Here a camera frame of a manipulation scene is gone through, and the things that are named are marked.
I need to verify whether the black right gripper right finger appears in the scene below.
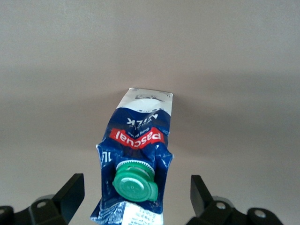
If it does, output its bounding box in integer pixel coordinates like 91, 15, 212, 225
185, 175, 284, 225

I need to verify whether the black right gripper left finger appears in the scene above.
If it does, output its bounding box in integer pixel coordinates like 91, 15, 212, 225
0, 173, 85, 225

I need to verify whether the blue white milk carton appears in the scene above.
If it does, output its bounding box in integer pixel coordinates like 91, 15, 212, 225
90, 88, 174, 225

